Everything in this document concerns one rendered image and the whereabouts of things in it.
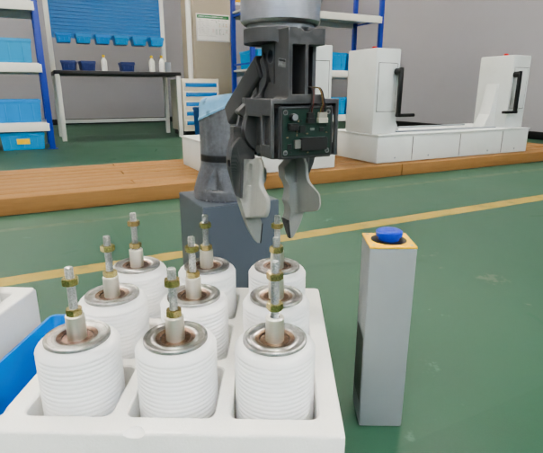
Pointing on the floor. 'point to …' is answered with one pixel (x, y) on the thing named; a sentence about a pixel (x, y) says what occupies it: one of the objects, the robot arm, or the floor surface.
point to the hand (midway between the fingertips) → (271, 226)
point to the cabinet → (197, 88)
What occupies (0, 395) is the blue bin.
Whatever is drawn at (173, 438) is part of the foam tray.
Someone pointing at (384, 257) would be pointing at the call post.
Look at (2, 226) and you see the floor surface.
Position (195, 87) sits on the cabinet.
